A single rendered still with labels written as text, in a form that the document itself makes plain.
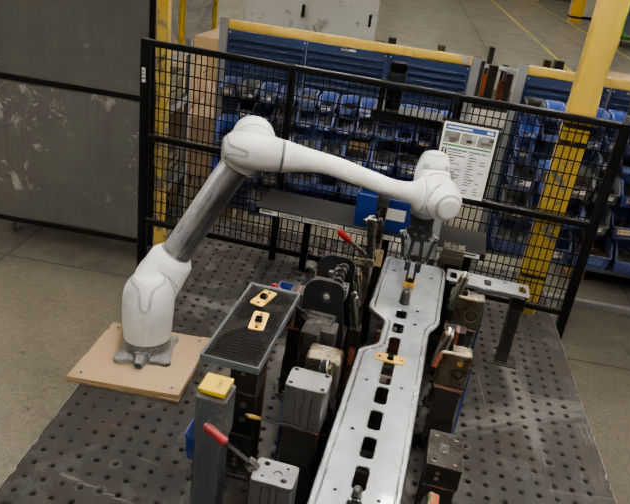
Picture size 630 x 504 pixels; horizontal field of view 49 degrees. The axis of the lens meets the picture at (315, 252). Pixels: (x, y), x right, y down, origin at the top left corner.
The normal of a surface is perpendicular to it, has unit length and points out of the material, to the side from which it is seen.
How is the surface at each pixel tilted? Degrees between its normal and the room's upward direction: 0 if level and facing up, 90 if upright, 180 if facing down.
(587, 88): 90
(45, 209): 94
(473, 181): 90
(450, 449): 0
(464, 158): 90
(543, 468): 0
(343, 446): 0
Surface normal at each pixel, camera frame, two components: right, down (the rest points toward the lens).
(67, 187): -0.13, 0.48
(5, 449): 0.13, -0.89
